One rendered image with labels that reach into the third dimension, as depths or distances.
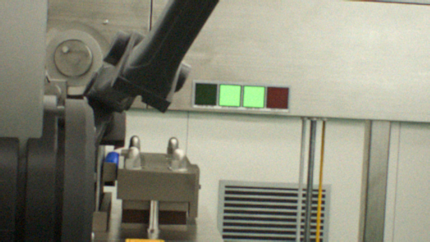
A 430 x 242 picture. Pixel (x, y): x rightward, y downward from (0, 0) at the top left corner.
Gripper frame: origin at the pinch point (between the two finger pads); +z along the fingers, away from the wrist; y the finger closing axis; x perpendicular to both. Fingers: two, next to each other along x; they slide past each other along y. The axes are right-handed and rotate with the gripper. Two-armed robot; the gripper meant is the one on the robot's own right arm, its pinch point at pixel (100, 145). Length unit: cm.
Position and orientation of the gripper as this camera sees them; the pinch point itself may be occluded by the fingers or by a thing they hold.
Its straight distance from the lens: 167.4
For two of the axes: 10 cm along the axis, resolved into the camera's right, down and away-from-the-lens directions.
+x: 0.0, -8.8, 4.8
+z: -1.2, 4.7, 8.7
